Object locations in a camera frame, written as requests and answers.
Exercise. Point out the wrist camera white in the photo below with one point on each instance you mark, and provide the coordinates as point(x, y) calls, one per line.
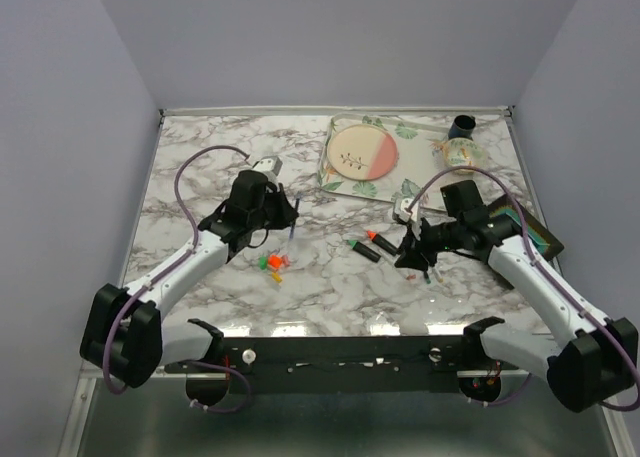
point(405, 212)
point(270, 166)

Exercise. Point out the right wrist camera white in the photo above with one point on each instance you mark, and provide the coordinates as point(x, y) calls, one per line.
point(405, 212)

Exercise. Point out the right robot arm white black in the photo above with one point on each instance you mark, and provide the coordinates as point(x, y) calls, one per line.
point(588, 357)

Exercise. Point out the floral ceramic bowl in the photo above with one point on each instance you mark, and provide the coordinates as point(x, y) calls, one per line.
point(464, 152)

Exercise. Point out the floral rectangular tray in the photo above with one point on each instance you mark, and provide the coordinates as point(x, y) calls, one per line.
point(420, 147)

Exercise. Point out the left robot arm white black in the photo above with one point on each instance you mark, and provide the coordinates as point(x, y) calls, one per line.
point(126, 335)

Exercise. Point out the yellow capped marker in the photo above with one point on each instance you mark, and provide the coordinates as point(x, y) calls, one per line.
point(438, 276)

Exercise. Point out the blue pen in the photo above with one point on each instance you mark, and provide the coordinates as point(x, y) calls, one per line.
point(293, 225)

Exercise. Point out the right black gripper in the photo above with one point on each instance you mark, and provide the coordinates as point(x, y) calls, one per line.
point(411, 257)

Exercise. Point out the dark framed teal tray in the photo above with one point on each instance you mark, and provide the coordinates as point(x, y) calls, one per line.
point(547, 244)

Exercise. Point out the orange highlighter black body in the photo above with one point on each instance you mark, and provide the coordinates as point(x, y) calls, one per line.
point(382, 243)

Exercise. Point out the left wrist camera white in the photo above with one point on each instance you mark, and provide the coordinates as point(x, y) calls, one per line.
point(270, 166)

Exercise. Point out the orange highlighter cap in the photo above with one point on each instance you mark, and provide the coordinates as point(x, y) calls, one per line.
point(274, 261)

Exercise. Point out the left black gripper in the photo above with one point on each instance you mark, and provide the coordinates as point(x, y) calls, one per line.
point(286, 211)

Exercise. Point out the green highlighter black body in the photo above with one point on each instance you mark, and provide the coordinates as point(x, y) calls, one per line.
point(364, 250)

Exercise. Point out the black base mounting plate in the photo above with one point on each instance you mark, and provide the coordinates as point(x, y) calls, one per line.
point(288, 365)

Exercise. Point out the dark blue cup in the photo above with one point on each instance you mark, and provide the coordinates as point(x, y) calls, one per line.
point(462, 127)

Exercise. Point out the cream and pink plate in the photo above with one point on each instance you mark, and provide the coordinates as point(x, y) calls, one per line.
point(362, 152)

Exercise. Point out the pink capped white pen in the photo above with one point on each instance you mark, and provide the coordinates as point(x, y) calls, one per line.
point(391, 262)

